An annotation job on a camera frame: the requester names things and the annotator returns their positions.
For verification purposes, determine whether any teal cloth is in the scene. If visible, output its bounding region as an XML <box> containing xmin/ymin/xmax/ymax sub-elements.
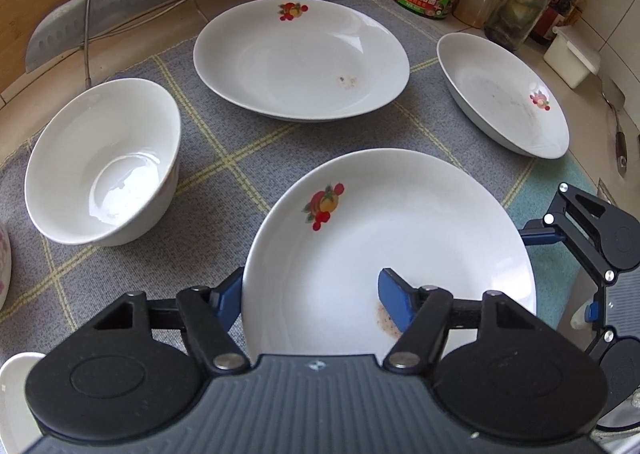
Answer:
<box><xmin>505</xmin><ymin>154</ymin><xmax>601</xmax><ymax>330</ymax></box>

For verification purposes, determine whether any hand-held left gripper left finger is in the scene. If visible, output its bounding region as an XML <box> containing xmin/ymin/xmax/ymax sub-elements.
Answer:
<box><xmin>92</xmin><ymin>266</ymin><xmax>251</xmax><ymax>376</ymax></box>

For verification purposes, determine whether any white plate fruit print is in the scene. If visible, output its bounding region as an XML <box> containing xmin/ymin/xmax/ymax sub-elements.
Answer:
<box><xmin>436</xmin><ymin>32</ymin><xmax>571</xmax><ymax>160</ymax></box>
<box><xmin>241</xmin><ymin>148</ymin><xmax>538</xmax><ymax>370</ymax></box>
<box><xmin>193</xmin><ymin>0</ymin><xmax>411</xmax><ymax>123</ymax></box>

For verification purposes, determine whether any pink floral bowl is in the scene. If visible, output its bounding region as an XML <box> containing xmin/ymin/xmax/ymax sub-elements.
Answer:
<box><xmin>0</xmin><ymin>224</ymin><xmax>12</xmax><ymax>312</ymax></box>

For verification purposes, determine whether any metal wire rack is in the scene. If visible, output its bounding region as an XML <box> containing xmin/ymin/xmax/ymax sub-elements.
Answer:
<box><xmin>82</xmin><ymin>0</ymin><xmax>211</xmax><ymax>90</ymax></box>

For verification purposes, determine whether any white plastic container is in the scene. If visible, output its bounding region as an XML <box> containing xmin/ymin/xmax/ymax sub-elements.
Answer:
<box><xmin>543</xmin><ymin>26</ymin><xmax>601</xmax><ymax>89</ymax></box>

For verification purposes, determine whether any white ceramic dish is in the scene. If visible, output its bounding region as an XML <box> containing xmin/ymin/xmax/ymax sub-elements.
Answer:
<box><xmin>0</xmin><ymin>352</ymin><xmax>46</xmax><ymax>454</ymax></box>

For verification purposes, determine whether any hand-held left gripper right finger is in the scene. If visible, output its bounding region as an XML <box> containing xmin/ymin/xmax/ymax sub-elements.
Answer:
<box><xmin>377</xmin><ymin>268</ymin><xmax>548</xmax><ymax>372</ymax></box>

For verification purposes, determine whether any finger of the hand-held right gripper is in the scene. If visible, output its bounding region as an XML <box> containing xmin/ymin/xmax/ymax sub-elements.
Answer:
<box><xmin>517</xmin><ymin>182</ymin><xmax>638</xmax><ymax>285</ymax></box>
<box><xmin>582</xmin><ymin>301</ymin><xmax>621</xmax><ymax>365</ymax></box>

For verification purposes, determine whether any metal spatula wooden handle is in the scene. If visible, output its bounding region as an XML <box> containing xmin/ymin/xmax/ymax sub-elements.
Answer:
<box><xmin>600</xmin><ymin>76</ymin><xmax>630</xmax><ymax>179</ymax></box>

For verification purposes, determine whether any white ceramic bowl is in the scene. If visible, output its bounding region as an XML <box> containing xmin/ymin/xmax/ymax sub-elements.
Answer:
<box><xmin>24</xmin><ymin>78</ymin><xmax>182</xmax><ymax>248</ymax></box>

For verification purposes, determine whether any clear glass bottle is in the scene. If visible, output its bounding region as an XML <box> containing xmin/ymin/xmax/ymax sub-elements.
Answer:
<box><xmin>484</xmin><ymin>0</ymin><xmax>551</xmax><ymax>52</ymax></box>

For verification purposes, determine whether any grey checked cloth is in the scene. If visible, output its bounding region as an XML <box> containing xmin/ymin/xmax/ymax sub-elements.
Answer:
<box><xmin>0</xmin><ymin>0</ymin><xmax>546</xmax><ymax>385</ymax></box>

